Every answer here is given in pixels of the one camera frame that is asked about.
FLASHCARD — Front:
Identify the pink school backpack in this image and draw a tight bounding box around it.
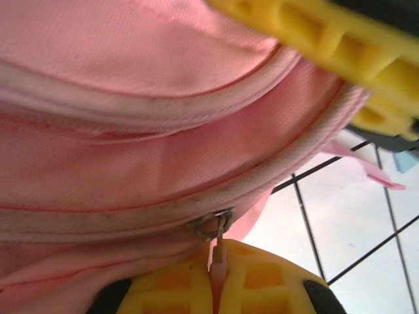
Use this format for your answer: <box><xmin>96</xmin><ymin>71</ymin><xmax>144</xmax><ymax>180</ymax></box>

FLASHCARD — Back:
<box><xmin>0</xmin><ymin>0</ymin><xmax>407</xmax><ymax>314</ymax></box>

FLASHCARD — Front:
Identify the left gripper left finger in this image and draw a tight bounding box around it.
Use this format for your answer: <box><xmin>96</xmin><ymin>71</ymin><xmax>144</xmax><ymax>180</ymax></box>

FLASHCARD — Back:
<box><xmin>94</xmin><ymin>240</ymin><xmax>217</xmax><ymax>314</ymax></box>

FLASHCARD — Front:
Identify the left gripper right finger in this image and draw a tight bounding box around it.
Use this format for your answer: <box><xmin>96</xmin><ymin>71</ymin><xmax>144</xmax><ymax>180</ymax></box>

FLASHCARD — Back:
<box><xmin>215</xmin><ymin>238</ymin><xmax>345</xmax><ymax>314</ymax></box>

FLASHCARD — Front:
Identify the light blue square sticker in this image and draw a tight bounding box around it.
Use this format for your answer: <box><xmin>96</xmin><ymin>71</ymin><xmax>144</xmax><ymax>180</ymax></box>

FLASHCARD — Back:
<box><xmin>394</xmin><ymin>150</ymin><xmax>419</xmax><ymax>174</ymax></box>

